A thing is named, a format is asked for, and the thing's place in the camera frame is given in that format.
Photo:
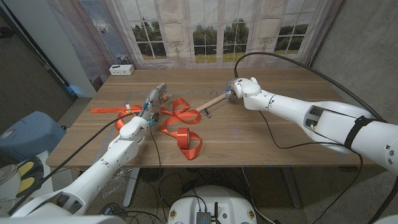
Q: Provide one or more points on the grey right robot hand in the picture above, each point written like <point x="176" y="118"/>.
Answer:
<point x="230" y="88"/>

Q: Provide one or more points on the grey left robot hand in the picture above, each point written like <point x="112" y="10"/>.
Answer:
<point x="154" y="104"/>

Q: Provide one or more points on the wooden hanger with metal clips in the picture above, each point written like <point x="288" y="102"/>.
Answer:
<point x="214" y="102"/>

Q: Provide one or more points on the orange ribbon with spool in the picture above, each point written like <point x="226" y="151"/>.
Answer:
<point x="183" y="137"/>

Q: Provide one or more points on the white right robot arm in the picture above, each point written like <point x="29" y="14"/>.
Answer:
<point x="311" y="109"/>

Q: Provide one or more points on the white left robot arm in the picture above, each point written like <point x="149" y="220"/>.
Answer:
<point x="93" y="177"/>

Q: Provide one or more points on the white power strip box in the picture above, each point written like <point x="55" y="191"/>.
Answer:
<point x="121" y="70"/>

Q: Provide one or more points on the black round floor base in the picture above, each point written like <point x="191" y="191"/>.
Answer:
<point x="150" y="174"/>

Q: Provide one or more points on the white table leg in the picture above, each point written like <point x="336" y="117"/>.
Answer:
<point x="130" y="186"/>

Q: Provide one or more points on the clear plastic bag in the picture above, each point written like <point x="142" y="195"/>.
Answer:
<point x="115" y="185"/>

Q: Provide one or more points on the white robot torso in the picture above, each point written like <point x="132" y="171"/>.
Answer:
<point x="214" y="199"/>

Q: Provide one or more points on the black floor power adapter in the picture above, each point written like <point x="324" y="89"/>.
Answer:
<point x="109" y="211"/>

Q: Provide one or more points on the white rolling cart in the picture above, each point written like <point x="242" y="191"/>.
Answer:
<point x="59" y="179"/>

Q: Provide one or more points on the blue plastic bin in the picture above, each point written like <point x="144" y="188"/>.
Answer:
<point x="31" y="133"/>

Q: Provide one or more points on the black and yellow device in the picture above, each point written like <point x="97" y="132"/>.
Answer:
<point x="29" y="177"/>

